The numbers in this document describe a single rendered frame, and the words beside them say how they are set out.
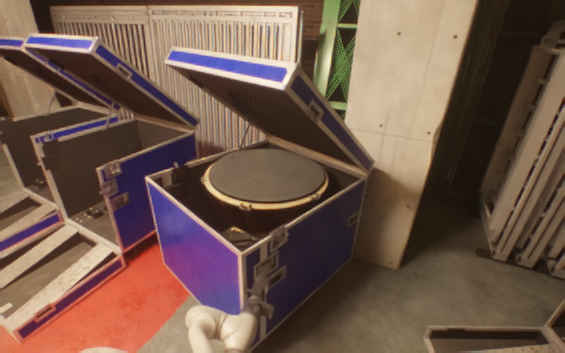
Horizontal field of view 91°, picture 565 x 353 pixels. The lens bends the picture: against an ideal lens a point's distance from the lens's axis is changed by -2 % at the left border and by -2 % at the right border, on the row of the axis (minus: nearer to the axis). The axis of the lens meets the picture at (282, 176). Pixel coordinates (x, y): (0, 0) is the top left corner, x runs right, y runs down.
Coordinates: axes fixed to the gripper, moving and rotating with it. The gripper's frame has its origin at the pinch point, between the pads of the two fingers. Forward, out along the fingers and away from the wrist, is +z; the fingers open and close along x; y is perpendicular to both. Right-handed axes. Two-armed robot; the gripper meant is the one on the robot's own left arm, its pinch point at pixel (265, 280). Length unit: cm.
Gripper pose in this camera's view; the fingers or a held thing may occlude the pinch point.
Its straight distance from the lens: 148.5
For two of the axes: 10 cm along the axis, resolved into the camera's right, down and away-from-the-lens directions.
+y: -9.6, -1.6, 2.3
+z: 2.7, -4.4, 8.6
